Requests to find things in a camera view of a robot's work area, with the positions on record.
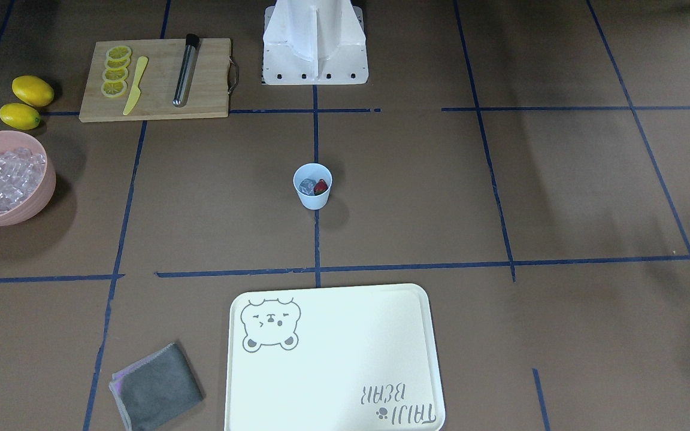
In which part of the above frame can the red strawberry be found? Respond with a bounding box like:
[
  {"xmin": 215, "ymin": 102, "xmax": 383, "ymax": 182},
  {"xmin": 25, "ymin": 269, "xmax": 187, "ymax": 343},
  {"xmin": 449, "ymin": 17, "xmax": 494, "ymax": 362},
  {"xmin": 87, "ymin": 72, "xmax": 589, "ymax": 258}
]
[{"xmin": 313, "ymin": 179, "xmax": 329, "ymax": 196}]

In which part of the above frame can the clear ice cube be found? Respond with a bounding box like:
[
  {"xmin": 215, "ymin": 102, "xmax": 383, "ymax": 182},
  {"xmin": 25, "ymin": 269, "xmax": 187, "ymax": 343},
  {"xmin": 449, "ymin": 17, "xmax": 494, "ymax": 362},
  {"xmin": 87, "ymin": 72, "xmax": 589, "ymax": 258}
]
[{"xmin": 297, "ymin": 179, "xmax": 317, "ymax": 196}]

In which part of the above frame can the light blue plastic cup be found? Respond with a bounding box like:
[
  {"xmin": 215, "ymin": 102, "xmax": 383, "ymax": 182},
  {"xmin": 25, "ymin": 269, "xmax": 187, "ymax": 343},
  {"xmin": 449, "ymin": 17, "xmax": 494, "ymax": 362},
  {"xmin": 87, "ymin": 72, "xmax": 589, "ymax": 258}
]
[{"xmin": 293, "ymin": 163, "xmax": 333, "ymax": 210}]

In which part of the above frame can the pile of clear ice cubes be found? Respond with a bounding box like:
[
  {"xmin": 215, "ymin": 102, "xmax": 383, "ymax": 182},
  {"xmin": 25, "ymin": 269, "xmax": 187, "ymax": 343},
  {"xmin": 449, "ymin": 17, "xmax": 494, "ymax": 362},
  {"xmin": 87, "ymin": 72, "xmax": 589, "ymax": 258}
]
[{"xmin": 0, "ymin": 147, "xmax": 47, "ymax": 215}]

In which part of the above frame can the cream bear tray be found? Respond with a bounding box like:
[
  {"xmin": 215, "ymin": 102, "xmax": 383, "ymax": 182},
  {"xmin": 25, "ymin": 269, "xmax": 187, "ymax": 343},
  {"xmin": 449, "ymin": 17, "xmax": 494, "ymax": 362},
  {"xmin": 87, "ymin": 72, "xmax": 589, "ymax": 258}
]
[{"xmin": 224, "ymin": 283, "xmax": 446, "ymax": 430}]

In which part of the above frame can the steel muddler black tip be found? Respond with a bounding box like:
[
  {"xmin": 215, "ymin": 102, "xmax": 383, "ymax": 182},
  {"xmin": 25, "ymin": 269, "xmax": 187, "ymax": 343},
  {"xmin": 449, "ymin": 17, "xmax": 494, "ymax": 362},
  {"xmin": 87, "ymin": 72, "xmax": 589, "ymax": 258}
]
[{"xmin": 172, "ymin": 34, "xmax": 201, "ymax": 108}]

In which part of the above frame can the grey folded cloth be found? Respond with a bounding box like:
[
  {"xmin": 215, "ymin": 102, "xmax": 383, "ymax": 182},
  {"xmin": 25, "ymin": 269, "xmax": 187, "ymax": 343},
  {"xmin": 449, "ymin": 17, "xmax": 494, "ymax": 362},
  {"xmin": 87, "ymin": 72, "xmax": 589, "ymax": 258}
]
[{"xmin": 108, "ymin": 342, "xmax": 204, "ymax": 430}]

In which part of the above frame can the yellow plastic knife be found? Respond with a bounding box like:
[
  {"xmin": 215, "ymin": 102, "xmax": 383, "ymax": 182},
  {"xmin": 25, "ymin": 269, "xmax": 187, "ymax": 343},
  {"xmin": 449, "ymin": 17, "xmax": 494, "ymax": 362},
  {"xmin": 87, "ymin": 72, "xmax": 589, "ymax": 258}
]
[{"xmin": 122, "ymin": 56, "xmax": 149, "ymax": 116}]

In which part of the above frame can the wooden cutting board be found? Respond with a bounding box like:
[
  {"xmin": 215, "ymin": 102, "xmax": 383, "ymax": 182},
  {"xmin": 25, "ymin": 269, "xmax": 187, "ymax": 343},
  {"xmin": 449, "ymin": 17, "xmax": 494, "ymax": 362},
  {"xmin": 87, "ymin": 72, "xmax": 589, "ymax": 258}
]
[{"xmin": 78, "ymin": 38, "xmax": 237, "ymax": 123}]

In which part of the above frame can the upper whole lemon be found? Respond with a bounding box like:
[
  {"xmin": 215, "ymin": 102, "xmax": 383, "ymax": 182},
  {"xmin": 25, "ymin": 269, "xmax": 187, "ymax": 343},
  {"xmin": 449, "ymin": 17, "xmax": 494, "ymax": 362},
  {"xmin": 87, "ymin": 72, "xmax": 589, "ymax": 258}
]
[{"xmin": 11, "ymin": 75, "xmax": 55, "ymax": 108}]

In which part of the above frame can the whole lemon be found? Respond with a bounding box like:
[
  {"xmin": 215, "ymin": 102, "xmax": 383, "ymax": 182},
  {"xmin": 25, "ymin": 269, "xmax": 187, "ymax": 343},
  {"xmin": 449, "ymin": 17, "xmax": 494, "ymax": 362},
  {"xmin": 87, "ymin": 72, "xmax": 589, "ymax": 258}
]
[
  {"xmin": 11, "ymin": 75, "xmax": 55, "ymax": 108},
  {"xmin": 0, "ymin": 103, "xmax": 41, "ymax": 130}
]

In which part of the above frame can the lower whole lemon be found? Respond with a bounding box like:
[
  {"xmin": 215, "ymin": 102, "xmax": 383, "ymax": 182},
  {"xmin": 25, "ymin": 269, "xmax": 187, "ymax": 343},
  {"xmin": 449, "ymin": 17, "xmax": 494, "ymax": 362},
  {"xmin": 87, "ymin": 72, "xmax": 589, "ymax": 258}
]
[{"xmin": 0, "ymin": 103, "xmax": 41, "ymax": 130}]

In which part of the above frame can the pink bowl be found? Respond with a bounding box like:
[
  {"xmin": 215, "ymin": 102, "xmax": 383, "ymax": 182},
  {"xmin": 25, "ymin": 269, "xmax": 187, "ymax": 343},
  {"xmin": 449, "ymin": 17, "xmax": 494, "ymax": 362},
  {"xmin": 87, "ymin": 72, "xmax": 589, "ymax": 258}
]
[{"xmin": 0, "ymin": 130, "xmax": 56, "ymax": 226}]

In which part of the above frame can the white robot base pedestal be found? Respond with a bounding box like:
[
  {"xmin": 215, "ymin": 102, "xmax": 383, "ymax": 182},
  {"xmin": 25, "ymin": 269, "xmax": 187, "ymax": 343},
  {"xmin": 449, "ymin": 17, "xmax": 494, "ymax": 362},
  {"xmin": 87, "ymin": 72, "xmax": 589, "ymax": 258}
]
[{"xmin": 261, "ymin": 1, "xmax": 369, "ymax": 86}]

